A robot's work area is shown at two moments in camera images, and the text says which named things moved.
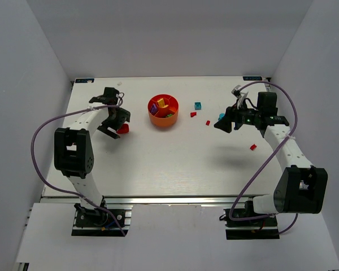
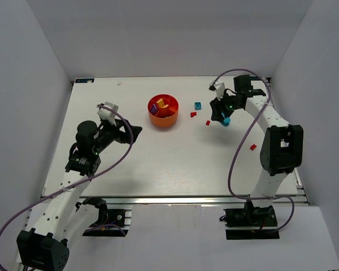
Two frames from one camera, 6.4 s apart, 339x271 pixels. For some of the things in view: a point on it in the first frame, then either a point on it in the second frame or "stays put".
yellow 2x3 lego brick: [161, 103] stays put
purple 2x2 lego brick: [153, 108] stays put
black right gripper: [230, 117] to [220, 108]
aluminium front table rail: [185, 200] stays put
